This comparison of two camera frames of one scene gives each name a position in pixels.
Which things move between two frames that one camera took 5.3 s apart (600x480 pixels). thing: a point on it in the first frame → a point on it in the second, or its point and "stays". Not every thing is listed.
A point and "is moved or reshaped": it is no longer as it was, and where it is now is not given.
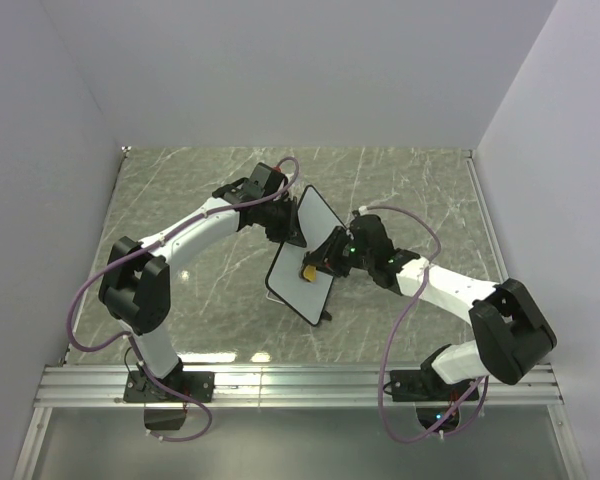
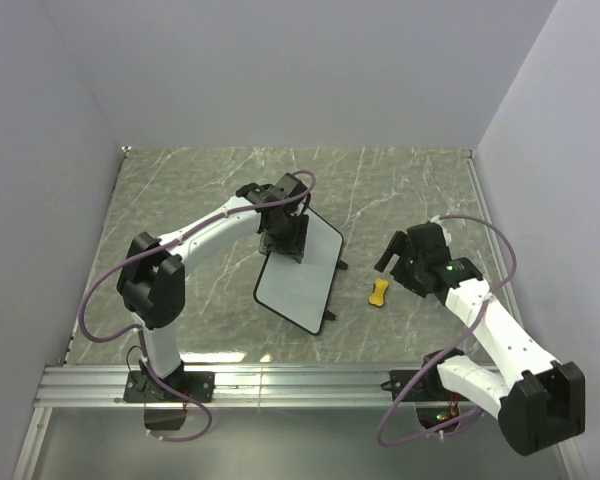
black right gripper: (325, 259) → (400, 245)
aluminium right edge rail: (471, 166) stays
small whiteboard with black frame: (307, 299) is moved or reshaped
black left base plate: (140, 388) stays
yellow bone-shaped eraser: (310, 272) → (378, 295)
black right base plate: (426, 386) stays
